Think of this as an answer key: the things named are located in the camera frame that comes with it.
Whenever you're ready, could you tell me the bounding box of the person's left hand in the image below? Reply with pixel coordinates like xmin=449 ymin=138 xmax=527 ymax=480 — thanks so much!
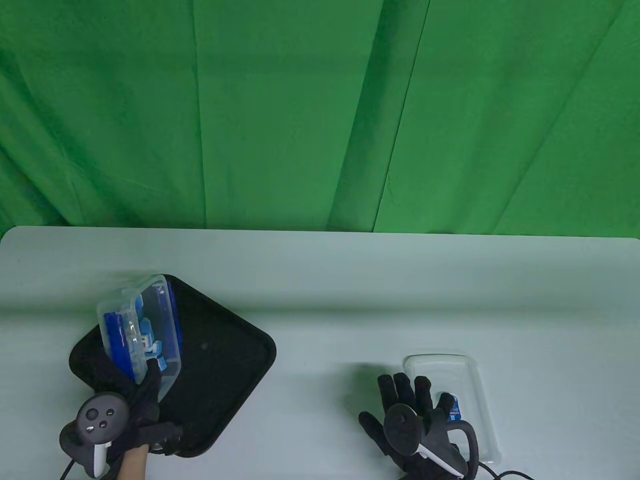
xmin=100 ymin=357 xmax=183 ymax=478

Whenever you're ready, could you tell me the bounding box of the person's right hand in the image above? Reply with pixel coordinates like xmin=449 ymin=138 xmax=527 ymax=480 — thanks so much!
xmin=359 ymin=372 xmax=468 ymax=480

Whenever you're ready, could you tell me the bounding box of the clear plastic lid with label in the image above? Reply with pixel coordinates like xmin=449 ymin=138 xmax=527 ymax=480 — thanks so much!
xmin=404 ymin=352 xmax=502 ymax=466

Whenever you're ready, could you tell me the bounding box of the pile of blue mahjong tiles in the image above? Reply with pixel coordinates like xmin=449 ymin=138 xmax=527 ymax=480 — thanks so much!
xmin=132 ymin=317 xmax=168 ymax=371

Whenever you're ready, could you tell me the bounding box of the black plastic tray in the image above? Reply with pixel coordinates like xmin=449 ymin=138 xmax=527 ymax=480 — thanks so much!
xmin=69 ymin=274 xmax=278 ymax=458

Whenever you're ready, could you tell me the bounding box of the clear box with blue clips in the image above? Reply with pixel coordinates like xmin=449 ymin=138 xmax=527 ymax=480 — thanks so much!
xmin=96 ymin=274 xmax=182 ymax=405

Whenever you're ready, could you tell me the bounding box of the person's left forearm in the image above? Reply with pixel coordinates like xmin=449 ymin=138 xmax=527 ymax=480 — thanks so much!
xmin=117 ymin=446 xmax=151 ymax=480

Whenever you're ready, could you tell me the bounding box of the black right hand controller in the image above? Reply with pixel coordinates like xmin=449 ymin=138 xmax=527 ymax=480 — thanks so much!
xmin=384 ymin=403 xmax=482 ymax=477

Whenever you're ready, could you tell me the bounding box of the black hand controller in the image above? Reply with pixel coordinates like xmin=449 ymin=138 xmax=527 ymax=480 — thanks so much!
xmin=59 ymin=392 xmax=131 ymax=479
xmin=384 ymin=403 xmax=482 ymax=477

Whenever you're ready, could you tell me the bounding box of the black left hand controller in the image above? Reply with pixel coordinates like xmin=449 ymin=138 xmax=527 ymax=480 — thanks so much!
xmin=59 ymin=392 xmax=131 ymax=479

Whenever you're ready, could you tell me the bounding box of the green backdrop cloth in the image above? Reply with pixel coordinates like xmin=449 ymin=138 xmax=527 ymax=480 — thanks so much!
xmin=0 ymin=0 xmax=640 ymax=240

